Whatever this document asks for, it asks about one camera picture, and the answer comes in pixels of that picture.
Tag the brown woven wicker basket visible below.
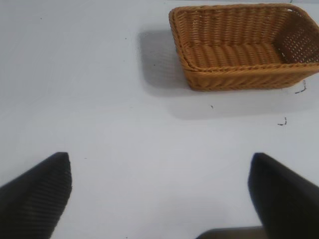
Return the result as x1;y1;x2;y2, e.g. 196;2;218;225
168;3;319;92

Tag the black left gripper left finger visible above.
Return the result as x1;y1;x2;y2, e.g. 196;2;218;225
0;152;73;239

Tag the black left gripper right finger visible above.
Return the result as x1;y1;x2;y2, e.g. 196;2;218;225
248;152;319;239

